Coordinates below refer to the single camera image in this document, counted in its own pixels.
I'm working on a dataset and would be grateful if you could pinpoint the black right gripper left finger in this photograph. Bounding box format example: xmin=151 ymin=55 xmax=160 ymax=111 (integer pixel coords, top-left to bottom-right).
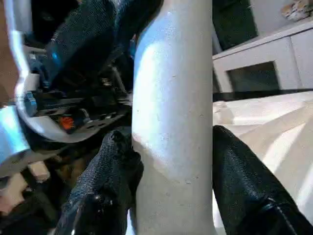
xmin=55 ymin=129 xmax=145 ymax=235

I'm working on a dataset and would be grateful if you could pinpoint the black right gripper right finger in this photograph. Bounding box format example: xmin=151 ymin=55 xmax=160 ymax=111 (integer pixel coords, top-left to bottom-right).
xmin=212 ymin=125 xmax=313 ymax=235

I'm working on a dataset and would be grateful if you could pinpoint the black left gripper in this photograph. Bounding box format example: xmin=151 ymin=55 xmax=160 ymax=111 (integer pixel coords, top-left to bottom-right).
xmin=23 ymin=0 xmax=157 ymax=138

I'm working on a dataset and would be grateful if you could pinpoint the white plastic table top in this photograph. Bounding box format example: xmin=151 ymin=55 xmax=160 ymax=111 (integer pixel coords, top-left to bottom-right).
xmin=212 ymin=91 xmax=313 ymax=211

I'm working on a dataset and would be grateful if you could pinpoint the white plastic table leg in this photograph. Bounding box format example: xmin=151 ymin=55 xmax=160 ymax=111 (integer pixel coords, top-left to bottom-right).
xmin=127 ymin=0 xmax=215 ymax=235

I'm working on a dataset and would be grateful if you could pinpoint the black mat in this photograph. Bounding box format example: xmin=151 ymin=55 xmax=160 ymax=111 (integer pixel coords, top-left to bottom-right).
xmin=0 ymin=89 xmax=313 ymax=235

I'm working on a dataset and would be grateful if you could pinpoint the white cabinet with glass doors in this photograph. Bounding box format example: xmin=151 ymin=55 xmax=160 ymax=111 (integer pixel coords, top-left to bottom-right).
xmin=212 ymin=21 xmax=313 ymax=95

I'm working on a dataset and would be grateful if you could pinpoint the small beige object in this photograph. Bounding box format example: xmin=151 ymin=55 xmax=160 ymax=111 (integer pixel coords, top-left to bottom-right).
xmin=281 ymin=3 xmax=309 ymax=22

